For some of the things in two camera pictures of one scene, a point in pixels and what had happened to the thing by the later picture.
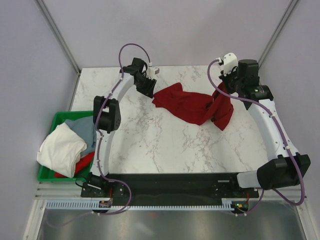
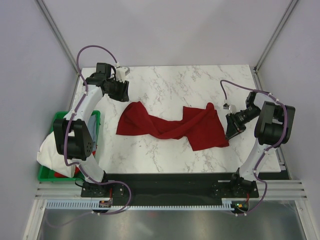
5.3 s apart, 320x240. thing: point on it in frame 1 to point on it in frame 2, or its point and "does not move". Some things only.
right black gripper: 225,79 to 233,127
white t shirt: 61,150 does not move
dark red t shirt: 197,107 to 200,126
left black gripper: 149,90 to 123,95
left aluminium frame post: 58,35 does not move
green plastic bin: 46,175 does not move
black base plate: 176,186 does not move
